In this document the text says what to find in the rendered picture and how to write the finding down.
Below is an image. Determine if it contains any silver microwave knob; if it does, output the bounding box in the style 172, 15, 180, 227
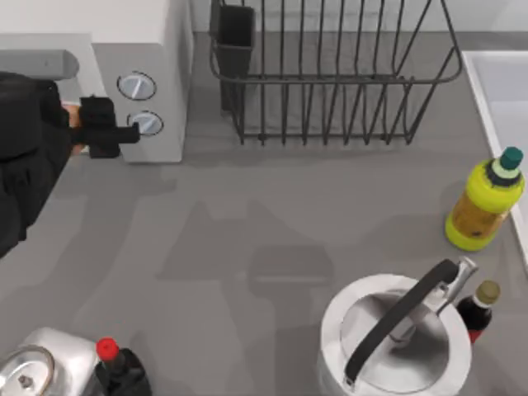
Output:
127, 110, 164, 137
116, 71, 158, 101

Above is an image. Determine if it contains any pale microwave door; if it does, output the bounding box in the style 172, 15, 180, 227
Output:
0, 33, 107, 158

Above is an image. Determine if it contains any pale microwave oven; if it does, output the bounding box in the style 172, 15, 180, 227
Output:
0, 0, 196, 165

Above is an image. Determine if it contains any black cutlery holder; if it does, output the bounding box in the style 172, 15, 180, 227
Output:
209, 0, 256, 111

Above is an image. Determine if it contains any black bottle with red cap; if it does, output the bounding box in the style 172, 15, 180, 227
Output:
92, 337, 153, 396

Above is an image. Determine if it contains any yellow-green bottle with green cap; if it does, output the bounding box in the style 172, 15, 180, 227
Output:
444, 146, 526, 252

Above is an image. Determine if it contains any white sink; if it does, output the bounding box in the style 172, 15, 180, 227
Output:
460, 49, 528, 273

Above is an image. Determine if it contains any dark bottle with olive cap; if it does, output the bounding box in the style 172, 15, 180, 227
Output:
455, 280, 502, 345

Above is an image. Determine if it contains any grey microwave handle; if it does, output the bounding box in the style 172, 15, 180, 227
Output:
0, 49, 81, 82

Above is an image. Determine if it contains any dark grey wire dish rack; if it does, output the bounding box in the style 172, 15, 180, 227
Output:
208, 0, 464, 147

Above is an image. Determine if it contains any white kettle with black handle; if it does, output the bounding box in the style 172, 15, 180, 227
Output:
317, 256, 479, 396

